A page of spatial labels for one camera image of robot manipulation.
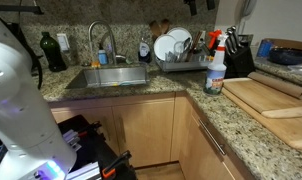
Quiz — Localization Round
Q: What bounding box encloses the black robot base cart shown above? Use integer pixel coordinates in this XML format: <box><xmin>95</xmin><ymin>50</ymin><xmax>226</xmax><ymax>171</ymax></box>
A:
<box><xmin>58</xmin><ymin>115</ymin><xmax>137</xmax><ymax>180</ymax></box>

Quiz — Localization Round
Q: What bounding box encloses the black knife block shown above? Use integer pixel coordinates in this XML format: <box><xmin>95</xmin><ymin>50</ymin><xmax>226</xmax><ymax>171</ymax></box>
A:
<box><xmin>225</xmin><ymin>47</ymin><xmax>255</xmax><ymax>79</ymax></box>

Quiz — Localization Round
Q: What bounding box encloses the white wall outlet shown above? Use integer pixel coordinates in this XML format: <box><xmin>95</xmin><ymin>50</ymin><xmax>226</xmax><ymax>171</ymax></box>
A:
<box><xmin>57</xmin><ymin>33</ymin><xmax>70</xmax><ymax>51</ymax></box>

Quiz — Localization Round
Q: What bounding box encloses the dark green glass bottle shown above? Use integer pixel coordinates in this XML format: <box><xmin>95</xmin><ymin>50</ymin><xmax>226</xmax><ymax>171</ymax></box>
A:
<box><xmin>40</xmin><ymin>32</ymin><xmax>67</xmax><ymax>72</ymax></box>

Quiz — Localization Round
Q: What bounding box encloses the large white plate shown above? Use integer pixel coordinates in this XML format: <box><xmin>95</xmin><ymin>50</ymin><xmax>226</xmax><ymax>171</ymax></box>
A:
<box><xmin>154</xmin><ymin>34</ymin><xmax>176</xmax><ymax>60</ymax></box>

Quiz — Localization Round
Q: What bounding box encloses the orange black clamp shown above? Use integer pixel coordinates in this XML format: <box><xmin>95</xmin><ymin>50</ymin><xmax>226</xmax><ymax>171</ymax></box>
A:
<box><xmin>102</xmin><ymin>150</ymin><xmax>132</xmax><ymax>180</ymax></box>

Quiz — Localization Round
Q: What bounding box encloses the dark blue bowl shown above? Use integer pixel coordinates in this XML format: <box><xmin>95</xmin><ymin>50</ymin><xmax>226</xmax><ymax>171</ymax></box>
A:
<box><xmin>268</xmin><ymin>47</ymin><xmax>302</xmax><ymax>65</ymax></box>

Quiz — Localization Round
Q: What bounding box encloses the upper wooden cutting board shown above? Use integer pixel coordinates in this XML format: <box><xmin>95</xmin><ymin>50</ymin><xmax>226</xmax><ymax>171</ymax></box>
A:
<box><xmin>224</xmin><ymin>78</ymin><xmax>302</xmax><ymax>119</ymax></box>

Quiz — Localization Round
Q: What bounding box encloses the grey dish drying rack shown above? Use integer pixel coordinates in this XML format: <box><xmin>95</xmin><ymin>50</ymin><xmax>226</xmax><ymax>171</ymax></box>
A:
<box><xmin>155</xmin><ymin>54</ymin><xmax>211</xmax><ymax>72</ymax></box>

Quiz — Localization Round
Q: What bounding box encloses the blue soap pump bottle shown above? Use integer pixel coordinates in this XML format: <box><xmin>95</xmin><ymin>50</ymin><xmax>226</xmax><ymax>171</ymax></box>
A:
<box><xmin>98</xmin><ymin>44</ymin><xmax>108</xmax><ymax>65</ymax></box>

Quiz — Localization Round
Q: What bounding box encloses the white spray bottle orange trigger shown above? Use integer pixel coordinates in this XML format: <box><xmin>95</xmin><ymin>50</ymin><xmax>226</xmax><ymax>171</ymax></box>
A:
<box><xmin>204</xmin><ymin>30</ymin><xmax>227</xmax><ymax>95</ymax></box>

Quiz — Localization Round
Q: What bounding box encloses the silver drawer handle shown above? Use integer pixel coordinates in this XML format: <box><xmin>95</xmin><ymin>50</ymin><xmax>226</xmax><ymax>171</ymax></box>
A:
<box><xmin>198</xmin><ymin>119</ymin><xmax>226</xmax><ymax>156</ymax></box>

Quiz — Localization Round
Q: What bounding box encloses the wooden spoon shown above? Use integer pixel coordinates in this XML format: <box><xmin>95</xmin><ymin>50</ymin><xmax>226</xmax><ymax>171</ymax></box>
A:
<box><xmin>161</xmin><ymin>19</ymin><xmax>170</xmax><ymax>34</ymax></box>
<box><xmin>149</xmin><ymin>21</ymin><xmax>162</xmax><ymax>37</ymax></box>

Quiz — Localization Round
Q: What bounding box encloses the orange sponge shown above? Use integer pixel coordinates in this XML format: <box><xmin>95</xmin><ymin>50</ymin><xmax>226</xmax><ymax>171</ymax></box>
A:
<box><xmin>91</xmin><ymin>61</ymin><xmax>101</xmax><ymax>68</ymax></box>

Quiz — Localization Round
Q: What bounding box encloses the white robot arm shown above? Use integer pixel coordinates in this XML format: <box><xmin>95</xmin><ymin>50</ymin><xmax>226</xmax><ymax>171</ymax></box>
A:
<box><xmin>0</xmin><ymin>18</ymin><xmax>101</xmax><ymax>180</ymax></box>

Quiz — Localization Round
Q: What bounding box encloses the silver kitchen faucet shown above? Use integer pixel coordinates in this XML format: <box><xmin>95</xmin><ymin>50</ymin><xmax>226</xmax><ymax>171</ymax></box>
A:
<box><xmin>88</xmin><ymin>20</ymin><xmax>117</xmax><ymax>65</ymax></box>

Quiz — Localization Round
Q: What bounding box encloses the stainless steel sink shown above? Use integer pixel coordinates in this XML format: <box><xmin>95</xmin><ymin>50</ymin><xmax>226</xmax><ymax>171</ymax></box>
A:
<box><xmin>66</xmin><ymin>67</ymin><xmax>149</xmax><ymax>89</ymax></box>

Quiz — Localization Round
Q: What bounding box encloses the wooden cutting board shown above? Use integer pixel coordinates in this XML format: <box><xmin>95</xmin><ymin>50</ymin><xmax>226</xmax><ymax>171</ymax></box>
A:
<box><xmin>224</xmin><ymin>78</ymin><xmax>302</xmax><ymax>119</ymax></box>
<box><xmin>222</xmin><ymin>89</ymin><xmax>302</xmax><ymax>150</ymax></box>

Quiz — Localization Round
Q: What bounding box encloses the dish soap bottle dark liquid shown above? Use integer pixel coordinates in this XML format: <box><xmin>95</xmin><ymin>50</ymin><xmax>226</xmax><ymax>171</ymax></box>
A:
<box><xmin>138</xmin><ymin>39</ymin><xmax>151</xmax><ymax>63</ymax></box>

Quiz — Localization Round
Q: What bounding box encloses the lower wooden cutting board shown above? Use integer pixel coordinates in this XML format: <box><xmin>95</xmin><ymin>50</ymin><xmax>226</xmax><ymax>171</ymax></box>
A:
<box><xmin>222</xmin><ymin>89</ymin><xmax>302</xmax><ymax>150</ymax></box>

